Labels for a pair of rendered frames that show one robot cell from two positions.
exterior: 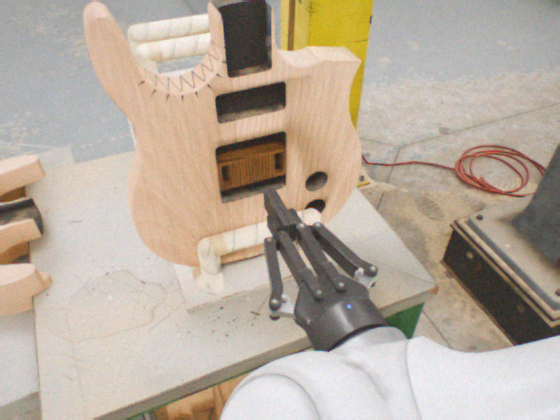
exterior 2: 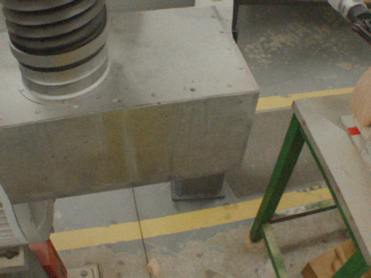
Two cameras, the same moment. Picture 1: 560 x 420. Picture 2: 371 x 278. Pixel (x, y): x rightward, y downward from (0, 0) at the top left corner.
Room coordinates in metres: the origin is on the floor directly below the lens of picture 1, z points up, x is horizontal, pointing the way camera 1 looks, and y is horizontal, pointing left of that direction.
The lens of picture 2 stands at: (1.47, -0.48, 1.82)
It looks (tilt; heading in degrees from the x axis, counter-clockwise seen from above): 50 degrees down; 187
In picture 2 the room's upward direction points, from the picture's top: 4 degrees clockwise
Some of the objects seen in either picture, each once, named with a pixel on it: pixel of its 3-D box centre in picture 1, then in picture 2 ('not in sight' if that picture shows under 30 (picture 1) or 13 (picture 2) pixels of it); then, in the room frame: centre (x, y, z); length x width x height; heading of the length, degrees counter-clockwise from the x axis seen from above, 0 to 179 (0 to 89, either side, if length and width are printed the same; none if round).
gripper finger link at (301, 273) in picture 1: (298, 269); not in sight; (0.35, -0.02, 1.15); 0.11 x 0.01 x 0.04; 24
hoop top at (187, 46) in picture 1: (194, 45); not in sight; (0.81, 0.15, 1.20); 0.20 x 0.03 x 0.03; 112
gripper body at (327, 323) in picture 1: (336, 313); (364, 22); (0.29, -0.06, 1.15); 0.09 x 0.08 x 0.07; 22
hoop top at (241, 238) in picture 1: (261, 232); not in sight; (0.51, 0.03, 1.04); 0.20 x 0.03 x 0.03; 112
